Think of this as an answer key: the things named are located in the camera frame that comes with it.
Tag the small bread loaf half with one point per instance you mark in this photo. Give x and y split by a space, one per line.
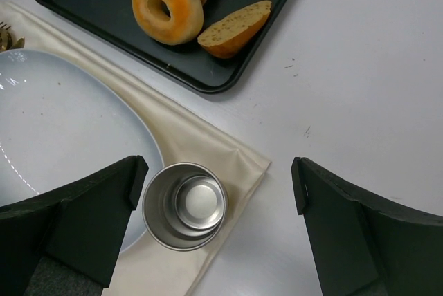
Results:
226 37

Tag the black baking tray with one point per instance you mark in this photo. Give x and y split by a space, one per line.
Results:
189 64

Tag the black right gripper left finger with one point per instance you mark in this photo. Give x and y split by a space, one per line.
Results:
67 241

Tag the light blue oval plate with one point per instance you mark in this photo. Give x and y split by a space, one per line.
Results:
60 124

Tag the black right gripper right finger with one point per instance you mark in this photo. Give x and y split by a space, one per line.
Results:
363 243

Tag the gold fork green handle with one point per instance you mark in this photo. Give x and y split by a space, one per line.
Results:
7 40

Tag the stainless steel cup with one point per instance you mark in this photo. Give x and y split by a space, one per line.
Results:
185 206

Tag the orange glazed donut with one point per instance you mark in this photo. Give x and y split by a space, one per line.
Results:
170 22

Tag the beige cloth placemat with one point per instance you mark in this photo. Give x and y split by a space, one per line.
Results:
148 268

